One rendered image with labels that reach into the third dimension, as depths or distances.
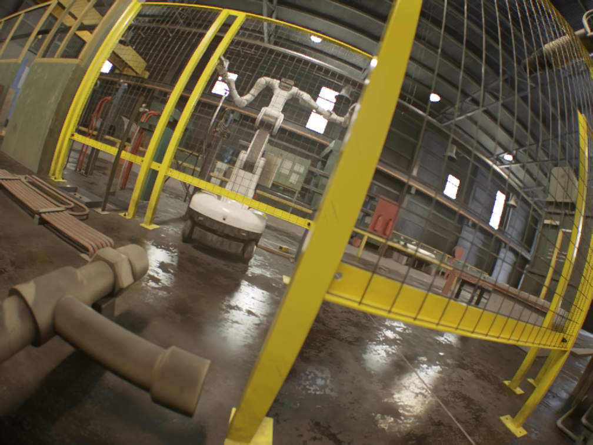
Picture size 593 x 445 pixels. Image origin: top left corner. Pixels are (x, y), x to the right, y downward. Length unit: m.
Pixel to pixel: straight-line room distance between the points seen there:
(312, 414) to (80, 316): 0.59
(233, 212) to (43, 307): 1.29
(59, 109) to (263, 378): 2.50
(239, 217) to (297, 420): 1.20
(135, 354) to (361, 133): 0.44
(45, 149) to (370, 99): 2.51
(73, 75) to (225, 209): 1.93
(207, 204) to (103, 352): 1.30
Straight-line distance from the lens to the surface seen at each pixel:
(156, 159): 2.58
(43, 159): 2.59
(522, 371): 1.72
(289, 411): 0.70
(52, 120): 2.55
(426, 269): 10.01
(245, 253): 1.64
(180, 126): 1.79
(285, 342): 0.37
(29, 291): 0.44
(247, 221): 1.55
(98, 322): 0.41
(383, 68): 0.40
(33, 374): 0.65
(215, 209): 1.53
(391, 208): 8.51
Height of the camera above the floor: 0.49
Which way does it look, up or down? 3 degrees down
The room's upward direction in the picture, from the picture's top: 21 degrees clockwise
